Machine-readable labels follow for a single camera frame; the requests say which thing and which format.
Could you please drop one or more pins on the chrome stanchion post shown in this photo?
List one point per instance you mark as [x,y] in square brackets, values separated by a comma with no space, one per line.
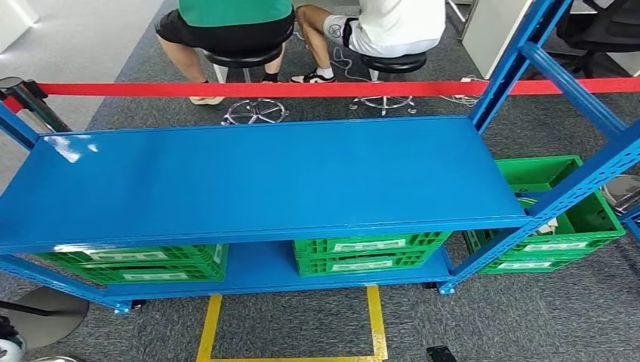
[625,195]
[35,107]

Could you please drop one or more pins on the yellow floor tape square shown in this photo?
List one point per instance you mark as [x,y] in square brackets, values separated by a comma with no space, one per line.
[376,325]

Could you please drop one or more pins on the white power strip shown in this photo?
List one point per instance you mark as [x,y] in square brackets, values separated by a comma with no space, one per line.
[466,80]

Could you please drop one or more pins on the white desk panel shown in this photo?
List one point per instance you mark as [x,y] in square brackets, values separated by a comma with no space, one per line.
[492,30]

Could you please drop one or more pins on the black pole stand round base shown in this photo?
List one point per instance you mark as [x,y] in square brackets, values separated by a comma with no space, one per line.
[60,319]

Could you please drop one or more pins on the red barrier belt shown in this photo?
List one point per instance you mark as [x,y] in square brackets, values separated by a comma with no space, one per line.
[300,89]
[10,105]

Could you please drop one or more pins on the blue metal shelf rack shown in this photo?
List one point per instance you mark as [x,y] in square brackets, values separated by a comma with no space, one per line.
[250,180]

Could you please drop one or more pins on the person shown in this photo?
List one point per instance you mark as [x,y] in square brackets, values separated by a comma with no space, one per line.
[230,25]
[400,25]

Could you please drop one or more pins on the black office chair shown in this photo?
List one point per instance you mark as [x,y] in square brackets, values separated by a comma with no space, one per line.
[605,25]

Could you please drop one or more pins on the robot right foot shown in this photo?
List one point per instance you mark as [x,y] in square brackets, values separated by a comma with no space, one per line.
[441,354]

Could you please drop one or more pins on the black round stool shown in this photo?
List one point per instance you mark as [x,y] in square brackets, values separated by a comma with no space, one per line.
[395,62]
[245,57]

